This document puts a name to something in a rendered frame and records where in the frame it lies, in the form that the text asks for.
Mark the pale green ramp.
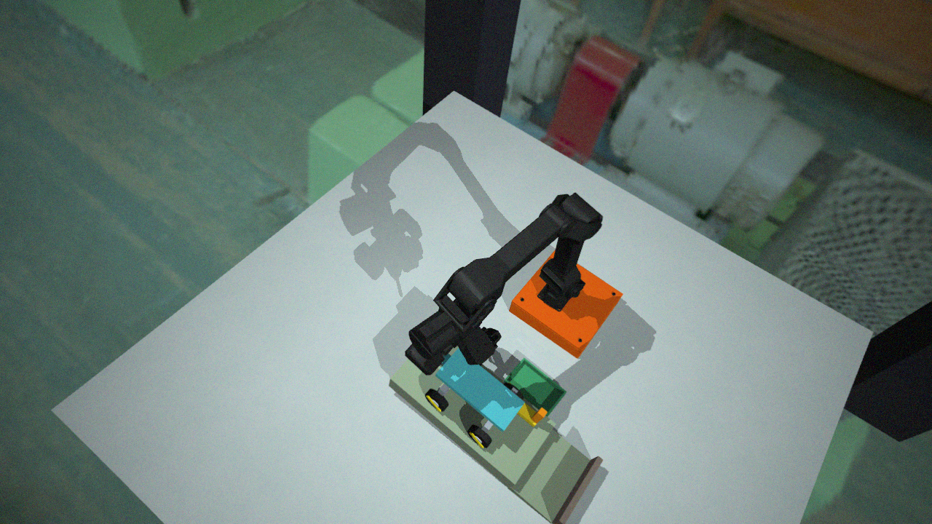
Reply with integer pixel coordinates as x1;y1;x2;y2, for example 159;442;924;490
389;359;603;524

